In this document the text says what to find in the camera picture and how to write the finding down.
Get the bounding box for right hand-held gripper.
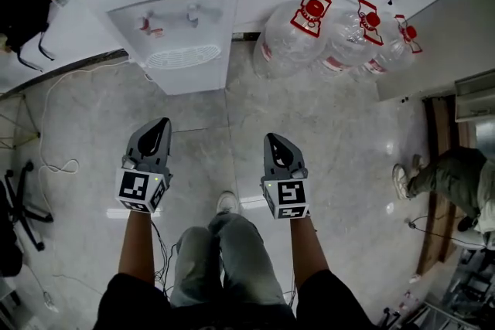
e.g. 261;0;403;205
261;132;311;220

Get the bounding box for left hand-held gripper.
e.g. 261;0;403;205
114;117;174;213

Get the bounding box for person's right forearm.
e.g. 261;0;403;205
289;215;330;289

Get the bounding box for person's left forearm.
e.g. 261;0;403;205
118;210;155;285

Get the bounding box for large red-capped water jug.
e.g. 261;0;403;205
363;14;423;77
320;0;384;74
253;0;333;79

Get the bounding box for person's right white shoe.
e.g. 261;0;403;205
215;191;241;216

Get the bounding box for person's grey trousers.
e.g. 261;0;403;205
169;212;287;308

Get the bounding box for black office chair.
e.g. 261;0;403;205
0;160;54;277

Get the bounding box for person's black t-shirt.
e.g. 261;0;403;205
92;269;378;330

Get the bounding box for brown wooden board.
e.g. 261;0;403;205
415;94;471;275

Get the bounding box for white power strip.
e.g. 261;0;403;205
42;291;60;314

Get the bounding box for white open shelf unit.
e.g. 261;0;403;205
454;69;495;124

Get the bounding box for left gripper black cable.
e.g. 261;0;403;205
149;219;181;301

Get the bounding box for white power cable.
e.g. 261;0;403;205
37;60;152;175

